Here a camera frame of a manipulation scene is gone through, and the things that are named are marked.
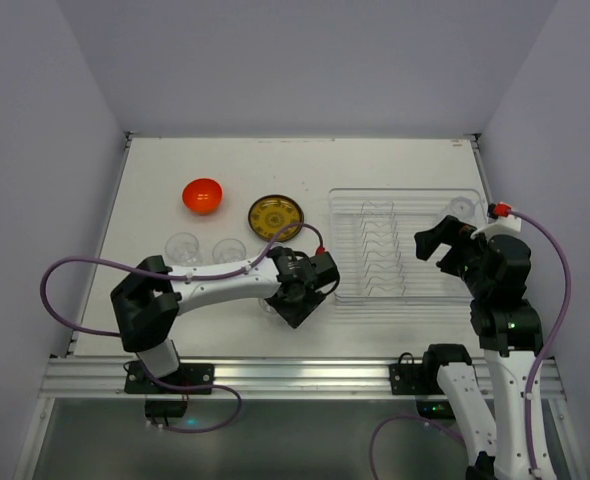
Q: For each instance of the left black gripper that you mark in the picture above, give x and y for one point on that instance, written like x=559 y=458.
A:
x=298 y=308

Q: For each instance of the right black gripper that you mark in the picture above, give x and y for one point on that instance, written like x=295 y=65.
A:
x=455 y=248

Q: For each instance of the clear glass cup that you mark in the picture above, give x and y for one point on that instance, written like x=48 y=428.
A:
x=183 y=249
x=228 y=251
x=266 y=247
x=461 y=208
x=266 y=307

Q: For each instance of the yellow patterned plate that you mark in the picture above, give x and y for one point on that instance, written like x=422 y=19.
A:
x=270 y=213

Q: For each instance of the orange plastic bowl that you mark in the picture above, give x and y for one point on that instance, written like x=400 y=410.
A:
x=202 y=196

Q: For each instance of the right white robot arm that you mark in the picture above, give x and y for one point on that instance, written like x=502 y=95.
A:
x=505 y=439

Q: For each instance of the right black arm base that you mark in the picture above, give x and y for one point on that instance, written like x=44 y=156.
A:
x=410 y=377

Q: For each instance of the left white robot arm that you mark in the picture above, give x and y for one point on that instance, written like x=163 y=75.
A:
x=147 y=302

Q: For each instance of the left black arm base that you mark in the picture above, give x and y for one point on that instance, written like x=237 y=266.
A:
x=167 y=412

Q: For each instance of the clear plastic dish rack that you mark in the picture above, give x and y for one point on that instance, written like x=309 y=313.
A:
x=372 y=241

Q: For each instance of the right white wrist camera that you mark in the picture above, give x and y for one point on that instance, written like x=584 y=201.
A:
x=501 y=222

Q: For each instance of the aluminium front rail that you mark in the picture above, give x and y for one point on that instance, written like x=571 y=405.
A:
x=254 y=379

